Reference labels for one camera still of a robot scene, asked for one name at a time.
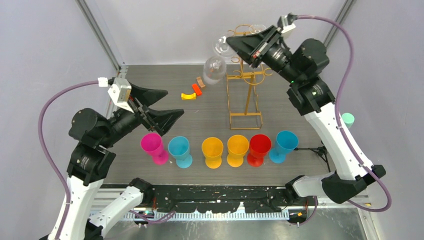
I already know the gold wine glass rack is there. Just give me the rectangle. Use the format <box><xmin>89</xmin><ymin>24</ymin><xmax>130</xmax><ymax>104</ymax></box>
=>
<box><xmin>226</xmin><ymin>23</ymin><xmax>274</xmax><ymax>131</ymax></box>

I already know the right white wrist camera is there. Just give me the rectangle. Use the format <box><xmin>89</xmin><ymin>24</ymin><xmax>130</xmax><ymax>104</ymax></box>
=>
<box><xmin>277</xmin><ymin>13</ymin><xmax>298</xmax><ymax>36</ymax></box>

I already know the pink plastic wine glass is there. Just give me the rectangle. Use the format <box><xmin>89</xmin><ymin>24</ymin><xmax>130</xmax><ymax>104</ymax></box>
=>
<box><xmin>140</xmin><ymin>132</ymin><xmax>169</xmax><ymax>165</ymax></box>

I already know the blue wine glass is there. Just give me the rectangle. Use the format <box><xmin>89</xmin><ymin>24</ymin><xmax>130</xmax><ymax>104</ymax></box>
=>
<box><xmin>167</xmin><ymin>136</ymin><xmax>193</xmax><ymax>169</ymax></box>
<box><xmin>268</xmin><ymin>130</ymin><xmax>299</xmax><ymax>164</ymax></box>

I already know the clear wine glass front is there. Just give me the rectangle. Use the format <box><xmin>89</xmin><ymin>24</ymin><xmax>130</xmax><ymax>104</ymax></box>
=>
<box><xmin>202</xmin><ymin>34</ymin><xmax>236</xmax><ymax>85</ymax></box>

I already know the mint green bottle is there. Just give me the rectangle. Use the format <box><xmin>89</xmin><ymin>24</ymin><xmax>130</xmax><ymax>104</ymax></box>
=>
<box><xmin>341</xmin><ymin>112</ymin><xmax>355</xmax><ymax>129</ymax></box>

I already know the yellow wine glass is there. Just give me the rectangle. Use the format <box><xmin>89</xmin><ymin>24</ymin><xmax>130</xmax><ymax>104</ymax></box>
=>
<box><xmin>226</xmin><ymin>134</ymin><xmax>250</xmax><ymax>168</ymax></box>
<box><xmin>201</xmin><ymin>137</ymin><xmax>224</xmax><ymax>169</ymax></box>

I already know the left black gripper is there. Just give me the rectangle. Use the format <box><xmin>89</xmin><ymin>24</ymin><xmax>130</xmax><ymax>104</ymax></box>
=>
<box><xmin>100</xmin><ymin>81</ymin><xmax>185</xmax><ymax>146</ymax></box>

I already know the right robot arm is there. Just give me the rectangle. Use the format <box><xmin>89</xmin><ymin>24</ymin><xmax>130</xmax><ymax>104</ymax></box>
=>
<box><xmin>226</xmin><ymin>26</ymin><xmax>386</xmax><ymax>205</ymax></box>

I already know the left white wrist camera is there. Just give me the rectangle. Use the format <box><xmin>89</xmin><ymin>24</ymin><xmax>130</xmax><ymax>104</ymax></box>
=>
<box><xmin>97</xmin><ymin>77</ymin><xmax>134</xmax><ymax>113</ymax></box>

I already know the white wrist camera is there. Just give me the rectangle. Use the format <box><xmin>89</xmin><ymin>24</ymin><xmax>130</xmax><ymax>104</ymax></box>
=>
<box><xmin>277</xmin><ymin>13</ymin><xmax>298</xmax><ymax>36</ymax></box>
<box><xmin>97</xmin><ymin>77</ymin><xmax>134</xmax><ymax>113</ymax></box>

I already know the clear wine glass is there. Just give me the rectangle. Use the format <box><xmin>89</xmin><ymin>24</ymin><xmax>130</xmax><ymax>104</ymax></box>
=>
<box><xmin>202</xmin><ymin>34</ymin><xmax>236</xmax><ymax>85</ymax></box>
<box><xmin>249</xmin><ymin>24</ymin><xmax>267</xmax><ymax>34</ymax></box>

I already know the orange block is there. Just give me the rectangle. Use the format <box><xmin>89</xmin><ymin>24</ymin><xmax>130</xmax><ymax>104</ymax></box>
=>
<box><xmin>191</xmin><ymin>83</ymin><xmax>203</xmax><ymax>96</ymax></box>

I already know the yellow arch block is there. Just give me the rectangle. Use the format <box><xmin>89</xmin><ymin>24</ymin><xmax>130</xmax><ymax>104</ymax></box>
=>
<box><xmin>181</xmin><ymin>92</ymin><xmax>197</xmax><ymax>100</ymax></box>

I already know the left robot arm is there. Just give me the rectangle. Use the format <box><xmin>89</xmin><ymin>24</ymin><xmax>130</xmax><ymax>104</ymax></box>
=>
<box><xmin>45</xmin><ymin>77</ymin><xmax>184</xmax><ymax>240</ymax></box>

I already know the yellow wine glass front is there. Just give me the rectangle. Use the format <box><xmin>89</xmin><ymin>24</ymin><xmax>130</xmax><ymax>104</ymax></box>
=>
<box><xmin>226</xmin><ymin>134</ymin><xmax>250</xmax><ymax>168</ymax></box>

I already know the clear wine glass rear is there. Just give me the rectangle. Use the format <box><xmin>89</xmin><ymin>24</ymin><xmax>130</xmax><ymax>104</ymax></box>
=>
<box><xmin>249</xmin><ymin>24</ymin><xmax>267</xmax><ymax>34</ymax></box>

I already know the brown arch block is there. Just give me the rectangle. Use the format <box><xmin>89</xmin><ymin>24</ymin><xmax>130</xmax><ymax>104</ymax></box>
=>
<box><xmin>196</xmin><ymin>76</ymin><xmax>206</xmax><ymax>89</ymax></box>

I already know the red plastic wine glass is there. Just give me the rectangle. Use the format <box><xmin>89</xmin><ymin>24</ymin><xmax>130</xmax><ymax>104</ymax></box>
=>
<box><xmin>247</xmin><ymin>134</ymin><xmax>272</xmax><ymax>167</ymax></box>

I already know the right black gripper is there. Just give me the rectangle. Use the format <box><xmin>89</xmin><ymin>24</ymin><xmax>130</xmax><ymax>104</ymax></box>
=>
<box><xmin>226</xmin><ymin>25</ymin><xmax>303</xmax><ymax>85</ymax></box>

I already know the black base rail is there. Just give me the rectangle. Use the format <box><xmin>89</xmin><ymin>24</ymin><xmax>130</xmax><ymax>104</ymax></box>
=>
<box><xmin>71</xmin><ymin>184</ymin><xmax>369</xmax><ymax>223</ymax></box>

